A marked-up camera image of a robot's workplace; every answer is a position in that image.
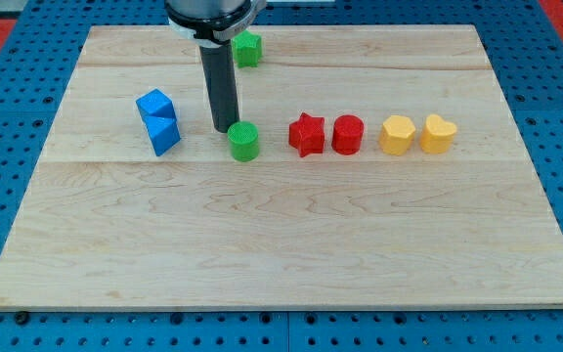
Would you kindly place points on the blue cube block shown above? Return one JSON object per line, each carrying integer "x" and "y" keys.
{"x": 156, "y": 103}

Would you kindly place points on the blue triangular prism block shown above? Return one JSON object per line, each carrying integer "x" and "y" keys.
{"x": 163, "y": 133}

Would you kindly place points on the red star block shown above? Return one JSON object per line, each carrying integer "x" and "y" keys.
{"x": 307, "y": 134}

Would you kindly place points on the light wooden board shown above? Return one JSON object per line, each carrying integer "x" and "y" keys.
{"x": 106, "y": 225}

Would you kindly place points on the green cylinder block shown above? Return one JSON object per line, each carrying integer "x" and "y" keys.
{"x": 243, "y": 140}

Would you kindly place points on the green star block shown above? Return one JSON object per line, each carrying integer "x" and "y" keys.
{"x": 247, "y": 49}

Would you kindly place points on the yellow hexagon block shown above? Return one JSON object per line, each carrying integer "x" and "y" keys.
{"x": 396, "y": 135}

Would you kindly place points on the yellow heart block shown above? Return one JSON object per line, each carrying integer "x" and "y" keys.
{"x": 437, "y": 134}

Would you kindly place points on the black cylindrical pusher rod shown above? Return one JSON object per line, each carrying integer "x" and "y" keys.
{"x": 219, "y": 74}

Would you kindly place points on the red cylinder block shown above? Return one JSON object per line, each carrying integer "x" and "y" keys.
{"x": 348, "y": 132}

